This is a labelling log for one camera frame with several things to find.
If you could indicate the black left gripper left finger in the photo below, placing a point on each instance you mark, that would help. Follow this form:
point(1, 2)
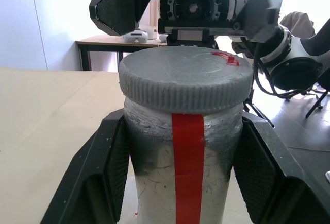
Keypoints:
point(90, 172)

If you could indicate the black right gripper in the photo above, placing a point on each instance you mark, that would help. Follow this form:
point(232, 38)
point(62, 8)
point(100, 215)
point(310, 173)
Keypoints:
point(193, 7)

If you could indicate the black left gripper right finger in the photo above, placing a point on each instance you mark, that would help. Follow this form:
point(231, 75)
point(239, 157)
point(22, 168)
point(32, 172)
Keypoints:
point(268, 182)

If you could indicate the grey jar with red stripe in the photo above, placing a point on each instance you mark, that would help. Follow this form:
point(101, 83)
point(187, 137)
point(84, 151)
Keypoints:
point(152, 182)

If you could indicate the grey ribbed jar lid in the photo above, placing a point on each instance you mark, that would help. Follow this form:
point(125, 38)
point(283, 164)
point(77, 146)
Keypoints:
point(180, 79)

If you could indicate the small white controller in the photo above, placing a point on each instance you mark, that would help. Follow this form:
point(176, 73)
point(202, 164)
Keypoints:
point(162, 37)

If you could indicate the white cup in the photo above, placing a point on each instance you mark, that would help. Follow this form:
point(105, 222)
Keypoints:
point(152, 32)

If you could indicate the white VR headset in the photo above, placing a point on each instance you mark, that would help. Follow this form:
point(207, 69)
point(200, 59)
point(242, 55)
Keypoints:
point(135, 36)

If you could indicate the black tripod legs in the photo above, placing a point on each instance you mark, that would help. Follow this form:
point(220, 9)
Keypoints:
point(257, 110)

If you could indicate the black chair leg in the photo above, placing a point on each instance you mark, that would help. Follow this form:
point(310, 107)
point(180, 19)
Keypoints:
point(315, 104)

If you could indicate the brown jacket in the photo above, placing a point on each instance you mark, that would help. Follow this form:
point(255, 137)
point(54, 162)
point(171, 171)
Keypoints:
point(299, 24)

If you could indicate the wooden table with black frame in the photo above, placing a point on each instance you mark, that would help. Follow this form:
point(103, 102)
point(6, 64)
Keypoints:
point(103, 41)

